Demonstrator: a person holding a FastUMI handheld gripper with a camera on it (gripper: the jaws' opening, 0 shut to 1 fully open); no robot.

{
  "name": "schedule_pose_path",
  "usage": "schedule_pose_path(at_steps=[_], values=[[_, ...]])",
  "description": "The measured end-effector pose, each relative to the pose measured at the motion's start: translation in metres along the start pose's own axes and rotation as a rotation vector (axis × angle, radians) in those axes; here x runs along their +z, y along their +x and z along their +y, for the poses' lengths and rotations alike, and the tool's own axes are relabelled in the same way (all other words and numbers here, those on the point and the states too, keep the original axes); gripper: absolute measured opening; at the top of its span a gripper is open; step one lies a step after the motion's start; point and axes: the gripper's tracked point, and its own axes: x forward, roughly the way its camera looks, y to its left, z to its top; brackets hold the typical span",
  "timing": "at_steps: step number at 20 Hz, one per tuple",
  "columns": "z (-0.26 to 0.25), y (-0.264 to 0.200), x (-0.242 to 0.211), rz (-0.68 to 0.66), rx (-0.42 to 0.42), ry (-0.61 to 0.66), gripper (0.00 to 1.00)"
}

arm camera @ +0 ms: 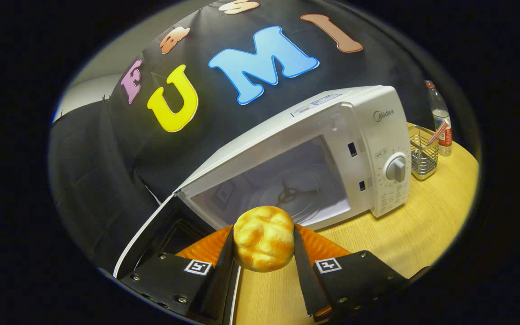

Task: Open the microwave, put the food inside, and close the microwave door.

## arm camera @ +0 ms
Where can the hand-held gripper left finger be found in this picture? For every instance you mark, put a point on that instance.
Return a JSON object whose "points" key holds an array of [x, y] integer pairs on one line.
{"points": [[221, 280]]}

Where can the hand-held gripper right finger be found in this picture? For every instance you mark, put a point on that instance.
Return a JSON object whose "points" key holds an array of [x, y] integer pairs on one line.
{"points": [[305, 280]]}

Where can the golden bread roll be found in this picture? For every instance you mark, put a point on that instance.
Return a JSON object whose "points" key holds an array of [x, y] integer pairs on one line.
{"points": [[264, 239]]}

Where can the white microwave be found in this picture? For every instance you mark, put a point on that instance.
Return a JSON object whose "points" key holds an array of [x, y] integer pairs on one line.
{"points": [[377, 135]]}

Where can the red and white straw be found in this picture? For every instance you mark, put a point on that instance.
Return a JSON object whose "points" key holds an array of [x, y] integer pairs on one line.
{"points": [[438, 132]]}

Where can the clear plastic water bottle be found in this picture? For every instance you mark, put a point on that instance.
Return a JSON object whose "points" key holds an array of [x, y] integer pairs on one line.
{"points": [[438, 113]]}

